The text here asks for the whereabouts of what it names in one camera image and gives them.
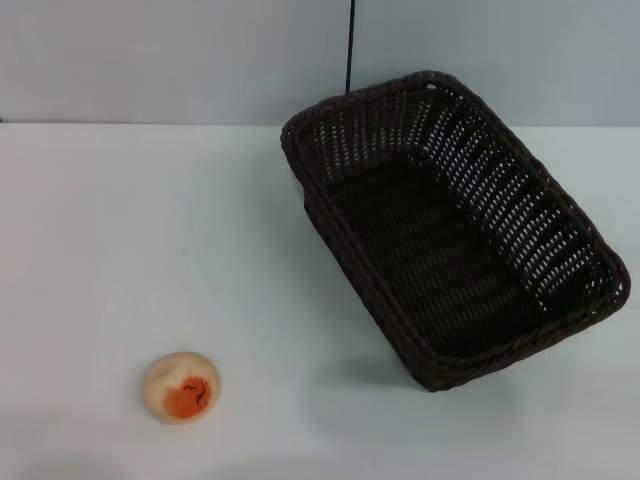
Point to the black woven rectangular basket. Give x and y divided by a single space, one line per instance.
430 250

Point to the round bun with orange patch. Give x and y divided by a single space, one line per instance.
181 388

